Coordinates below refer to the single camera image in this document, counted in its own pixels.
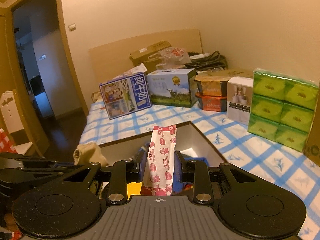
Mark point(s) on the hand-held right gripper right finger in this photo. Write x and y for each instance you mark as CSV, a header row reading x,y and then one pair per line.
x,y
178,170

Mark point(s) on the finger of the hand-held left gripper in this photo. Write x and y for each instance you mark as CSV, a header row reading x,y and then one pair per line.
x,y
30,158
37,171

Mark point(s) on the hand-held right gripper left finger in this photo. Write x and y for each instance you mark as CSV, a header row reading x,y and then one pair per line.
x,y
143,165

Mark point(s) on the pink printed packet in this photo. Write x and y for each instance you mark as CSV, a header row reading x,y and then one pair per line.
x,y
160,160

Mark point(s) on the yellow sponge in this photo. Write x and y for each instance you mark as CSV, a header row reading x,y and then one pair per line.
x,y
133,190

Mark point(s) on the brown cardboard box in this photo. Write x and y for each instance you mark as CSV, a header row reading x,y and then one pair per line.
x,y
197,140

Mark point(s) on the beige sock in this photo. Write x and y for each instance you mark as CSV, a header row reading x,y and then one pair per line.
x,y
90,152

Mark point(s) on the red checked cloth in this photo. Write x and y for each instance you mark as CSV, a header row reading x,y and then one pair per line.
x,y
6,140

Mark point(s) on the white carved chair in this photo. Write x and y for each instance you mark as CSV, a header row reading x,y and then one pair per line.
x,y
10,115

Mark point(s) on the dark cabinet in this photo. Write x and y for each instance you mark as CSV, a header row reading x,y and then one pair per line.
x,y
41,92

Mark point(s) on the blue milk carton box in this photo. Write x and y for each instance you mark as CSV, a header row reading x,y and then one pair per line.
x,y
125,95

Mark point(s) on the orange instant noodle bowl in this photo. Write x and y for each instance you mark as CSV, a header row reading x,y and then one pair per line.
x,y
212,103

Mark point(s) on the cow print milk box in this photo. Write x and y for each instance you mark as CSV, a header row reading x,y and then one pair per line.
x,y
172,90

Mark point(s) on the beige bag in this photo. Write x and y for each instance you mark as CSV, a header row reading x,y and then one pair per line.
x,y
96,97

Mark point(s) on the white product box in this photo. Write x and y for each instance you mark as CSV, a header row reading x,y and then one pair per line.
x,y
238,100

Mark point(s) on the flat cardboard box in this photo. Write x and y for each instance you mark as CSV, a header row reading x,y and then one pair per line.
x,y
145,55

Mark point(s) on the tan flat carton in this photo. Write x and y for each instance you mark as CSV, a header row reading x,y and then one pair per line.
x,y
237,73

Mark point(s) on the printed plastic bag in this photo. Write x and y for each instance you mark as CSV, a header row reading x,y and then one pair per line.
x,y
172,55

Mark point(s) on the light wooden headboard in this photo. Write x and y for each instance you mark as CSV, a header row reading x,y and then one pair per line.
x,y
112,55

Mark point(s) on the stack of green tissue packs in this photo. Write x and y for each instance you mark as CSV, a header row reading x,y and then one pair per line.
x,y
280,105

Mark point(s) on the large open cardboard box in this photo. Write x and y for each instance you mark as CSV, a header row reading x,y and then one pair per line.
x,y
313,150

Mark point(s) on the white wall switch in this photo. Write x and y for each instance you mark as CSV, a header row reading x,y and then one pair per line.
x,y
42,56
72,26

